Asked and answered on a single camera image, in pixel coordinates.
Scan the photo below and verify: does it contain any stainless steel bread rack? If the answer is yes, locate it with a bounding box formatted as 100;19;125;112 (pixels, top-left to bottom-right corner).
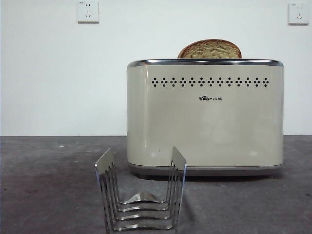
94;146;187;232

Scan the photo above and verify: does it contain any cream toaster with chrome top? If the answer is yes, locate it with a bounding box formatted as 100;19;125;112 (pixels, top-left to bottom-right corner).
126;58;285;179

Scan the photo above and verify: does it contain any toasted bread slice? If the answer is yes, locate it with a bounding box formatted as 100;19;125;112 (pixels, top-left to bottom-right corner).
177;40;243;59

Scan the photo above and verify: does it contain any white wall socket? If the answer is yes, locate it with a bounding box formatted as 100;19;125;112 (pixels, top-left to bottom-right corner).
288;2;310;25
78;0;100;24

